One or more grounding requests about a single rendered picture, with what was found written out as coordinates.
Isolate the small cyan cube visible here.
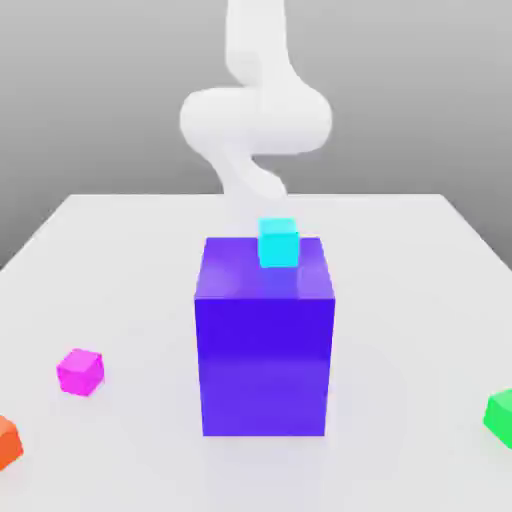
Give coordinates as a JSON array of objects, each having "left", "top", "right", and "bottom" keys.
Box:
[{"left": 257, "top": 217, "right": 301, "bottom": 269}]

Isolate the small magenta cube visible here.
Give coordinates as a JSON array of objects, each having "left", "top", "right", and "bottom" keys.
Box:
[{"left": 55, "top": 347, "right": 106, "bottom": 398}]

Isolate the small green cube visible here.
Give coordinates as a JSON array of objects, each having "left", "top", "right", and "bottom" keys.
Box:
[{"left": 482, "top": 387, "right": 512, "bottom": 450}]

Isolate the small orange cube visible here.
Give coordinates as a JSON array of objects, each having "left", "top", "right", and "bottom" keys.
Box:
[{"left": 0, "top": 414, "right": 25, "bottom": 472}]

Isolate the large purple box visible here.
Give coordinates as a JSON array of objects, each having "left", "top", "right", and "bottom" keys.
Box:
[{"left": 193, "top": 236, "right": 336, "bottom": 438}]

